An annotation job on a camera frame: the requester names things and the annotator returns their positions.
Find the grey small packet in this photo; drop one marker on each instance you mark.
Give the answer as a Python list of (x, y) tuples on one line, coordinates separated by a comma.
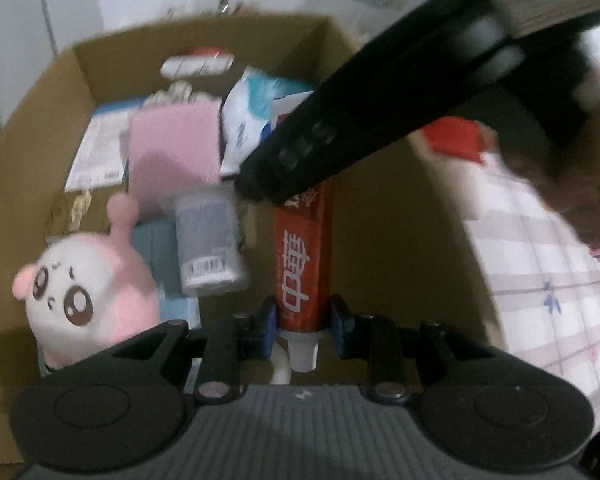
[(207, 240)]

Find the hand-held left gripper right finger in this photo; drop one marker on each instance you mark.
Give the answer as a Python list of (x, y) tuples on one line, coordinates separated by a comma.
[(337, 327)]

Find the pink round plush toy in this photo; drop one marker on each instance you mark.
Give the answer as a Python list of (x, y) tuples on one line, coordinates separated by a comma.
[(80, 280)]

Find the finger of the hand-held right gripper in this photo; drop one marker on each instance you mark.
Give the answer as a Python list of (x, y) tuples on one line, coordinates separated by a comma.
[(340, 130)]

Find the person's right hand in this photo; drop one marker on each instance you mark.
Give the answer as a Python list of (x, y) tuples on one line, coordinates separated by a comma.
[(570, 200)]

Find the blue and white tissue pack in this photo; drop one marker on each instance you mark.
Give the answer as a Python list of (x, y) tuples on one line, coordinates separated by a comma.
[(245, 110)]

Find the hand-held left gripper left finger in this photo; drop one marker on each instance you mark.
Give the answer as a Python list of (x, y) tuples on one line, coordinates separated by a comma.
[(269, 327)]

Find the brown cardboard box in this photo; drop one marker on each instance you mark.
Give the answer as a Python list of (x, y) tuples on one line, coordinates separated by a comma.
[(405, 240)]

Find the checked bed sheet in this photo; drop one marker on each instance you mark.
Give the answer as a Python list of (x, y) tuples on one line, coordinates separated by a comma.
[(540, 300)]

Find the olive gold packet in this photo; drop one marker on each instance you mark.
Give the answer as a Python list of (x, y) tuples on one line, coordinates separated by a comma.
[(70, 215)]

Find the green floral scrunchie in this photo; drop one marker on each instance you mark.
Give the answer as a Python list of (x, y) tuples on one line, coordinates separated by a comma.
[(177, 91)]

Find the black-haired doll in red top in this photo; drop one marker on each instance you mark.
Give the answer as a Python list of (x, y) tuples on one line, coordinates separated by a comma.
[(455, 140)]

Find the blue and white box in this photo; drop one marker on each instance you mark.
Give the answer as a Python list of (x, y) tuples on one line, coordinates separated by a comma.
[(100, 145)]

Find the red toothpaste tube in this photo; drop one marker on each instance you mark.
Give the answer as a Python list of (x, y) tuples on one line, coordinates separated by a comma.
[(302, 260)]

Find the white tape roll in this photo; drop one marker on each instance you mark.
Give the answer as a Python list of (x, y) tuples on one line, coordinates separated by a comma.
[(281, 365)]

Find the light blue towel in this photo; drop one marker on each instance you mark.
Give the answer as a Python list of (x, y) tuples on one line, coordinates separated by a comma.
[(152, 260)]

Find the pink sponge cloth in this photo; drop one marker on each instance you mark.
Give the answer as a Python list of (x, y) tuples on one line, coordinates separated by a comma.
[(175, 150)]

